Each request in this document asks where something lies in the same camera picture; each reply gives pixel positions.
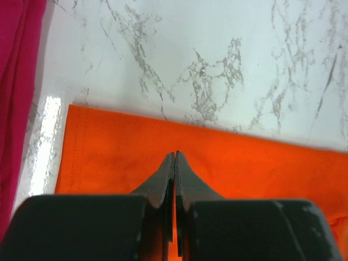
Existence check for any orange t shirt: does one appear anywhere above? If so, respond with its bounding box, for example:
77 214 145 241
55 105 347 257

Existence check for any magenta t shirt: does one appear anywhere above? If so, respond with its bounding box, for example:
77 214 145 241
1 1 47 235

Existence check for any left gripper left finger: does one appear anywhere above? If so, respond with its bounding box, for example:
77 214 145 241
1 153 175 260

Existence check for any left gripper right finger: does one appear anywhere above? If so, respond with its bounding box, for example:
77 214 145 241
174 152 343 260

